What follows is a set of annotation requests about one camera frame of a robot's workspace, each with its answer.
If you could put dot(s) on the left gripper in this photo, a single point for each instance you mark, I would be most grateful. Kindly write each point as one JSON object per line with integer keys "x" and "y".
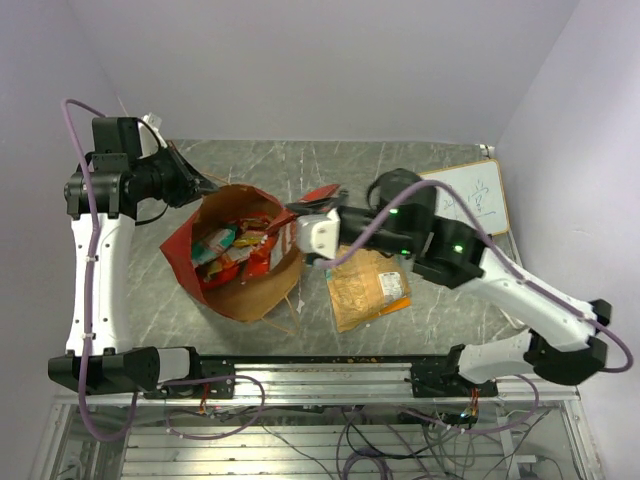
{"x": 190, "y": 181}

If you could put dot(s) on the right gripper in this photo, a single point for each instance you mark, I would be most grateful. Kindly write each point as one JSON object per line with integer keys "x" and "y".
{"x": 317, "y": 206}

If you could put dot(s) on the red Doritos bag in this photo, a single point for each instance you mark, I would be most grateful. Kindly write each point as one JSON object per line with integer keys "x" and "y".
{"x": 322, "y": 191}

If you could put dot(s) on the orange red chips bag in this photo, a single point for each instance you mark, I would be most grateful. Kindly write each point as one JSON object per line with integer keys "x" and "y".
{"x": 268, "y": 238}

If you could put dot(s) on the red paper bag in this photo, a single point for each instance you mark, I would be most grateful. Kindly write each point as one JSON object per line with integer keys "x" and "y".
{"x": 264, "y": 298}

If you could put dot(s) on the tan gold snack bag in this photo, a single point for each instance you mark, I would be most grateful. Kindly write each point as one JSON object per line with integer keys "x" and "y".
{"x": 362, "y": 286}

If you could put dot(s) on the orange snack bag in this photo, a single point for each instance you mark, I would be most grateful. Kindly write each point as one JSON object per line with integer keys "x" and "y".
{"x": 397, "y": 305}

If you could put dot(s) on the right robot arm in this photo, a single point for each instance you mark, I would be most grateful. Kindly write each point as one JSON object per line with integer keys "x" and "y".
{"x": 559, "y": 343}

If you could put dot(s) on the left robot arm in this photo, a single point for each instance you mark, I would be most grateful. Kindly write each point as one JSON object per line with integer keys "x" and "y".
{"x": 130, "y": 162}

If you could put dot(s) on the teal white snack bag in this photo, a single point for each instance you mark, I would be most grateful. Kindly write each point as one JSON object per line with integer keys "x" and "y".
{"x": 212, "y": 246}

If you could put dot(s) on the colourful red yellow snack bag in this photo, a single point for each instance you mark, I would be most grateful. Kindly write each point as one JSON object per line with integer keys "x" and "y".
{"x": 222, "y": 270}

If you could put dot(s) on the small whiteboard with stand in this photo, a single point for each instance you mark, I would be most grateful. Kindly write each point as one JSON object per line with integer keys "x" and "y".
{"x": 480, "y": 185}

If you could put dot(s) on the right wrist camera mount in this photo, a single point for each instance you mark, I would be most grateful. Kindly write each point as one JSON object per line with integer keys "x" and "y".
{"x": 319, "y": 234}

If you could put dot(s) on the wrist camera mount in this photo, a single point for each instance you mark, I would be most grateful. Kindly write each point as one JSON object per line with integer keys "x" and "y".
{"x": 319, "y": 234}
{"x": 149, "y": 130}

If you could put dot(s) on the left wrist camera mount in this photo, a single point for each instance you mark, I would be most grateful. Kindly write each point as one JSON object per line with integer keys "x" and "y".
{"x": 149, "y": 130}

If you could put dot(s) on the aluminium frame rail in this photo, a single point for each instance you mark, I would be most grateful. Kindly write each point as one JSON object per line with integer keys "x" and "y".
{"x": 348, "y": 418}

